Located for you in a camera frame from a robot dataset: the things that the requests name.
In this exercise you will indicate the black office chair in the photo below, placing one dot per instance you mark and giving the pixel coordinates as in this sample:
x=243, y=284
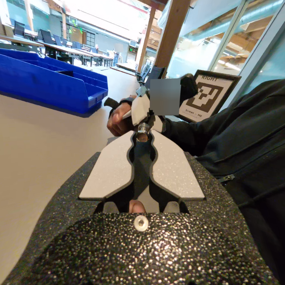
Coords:
x=153, y=75

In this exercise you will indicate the person's dark jacket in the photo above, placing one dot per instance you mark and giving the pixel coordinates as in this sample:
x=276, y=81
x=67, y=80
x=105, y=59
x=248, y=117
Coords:
x=262, y=213

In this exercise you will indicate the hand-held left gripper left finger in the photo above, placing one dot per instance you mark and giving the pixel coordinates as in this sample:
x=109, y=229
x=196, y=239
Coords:
x=109, y=171

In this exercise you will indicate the person's right hand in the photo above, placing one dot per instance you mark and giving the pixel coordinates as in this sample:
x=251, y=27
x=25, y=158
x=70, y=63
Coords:
x=118, y=124

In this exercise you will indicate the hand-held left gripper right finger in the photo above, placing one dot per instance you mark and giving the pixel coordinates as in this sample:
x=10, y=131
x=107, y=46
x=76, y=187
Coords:
x=176, y=171

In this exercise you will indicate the person's right forearm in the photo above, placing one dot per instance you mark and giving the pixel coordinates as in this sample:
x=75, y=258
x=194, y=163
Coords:
x=222, y=138

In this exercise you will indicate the long wooden desk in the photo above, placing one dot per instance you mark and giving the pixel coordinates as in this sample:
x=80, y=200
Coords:
x=80, y=50

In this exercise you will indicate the silver metal bolt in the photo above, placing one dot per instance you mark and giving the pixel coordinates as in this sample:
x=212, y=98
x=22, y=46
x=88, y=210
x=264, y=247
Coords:
x=143, y=128

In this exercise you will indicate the black bin divider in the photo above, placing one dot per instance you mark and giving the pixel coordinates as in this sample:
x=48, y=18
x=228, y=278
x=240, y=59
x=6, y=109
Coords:
x=64, y=72

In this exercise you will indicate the wooden post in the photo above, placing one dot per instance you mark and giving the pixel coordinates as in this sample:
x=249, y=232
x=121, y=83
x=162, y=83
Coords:
x=171, y=35
x=146, y=40

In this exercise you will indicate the blue plastic storage bin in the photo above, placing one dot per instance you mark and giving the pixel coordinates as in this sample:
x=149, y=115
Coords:
x=44, y=84

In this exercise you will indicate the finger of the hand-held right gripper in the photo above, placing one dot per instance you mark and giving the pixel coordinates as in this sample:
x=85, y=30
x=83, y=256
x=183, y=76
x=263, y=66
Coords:
x=140, y=109
x=158, y=124

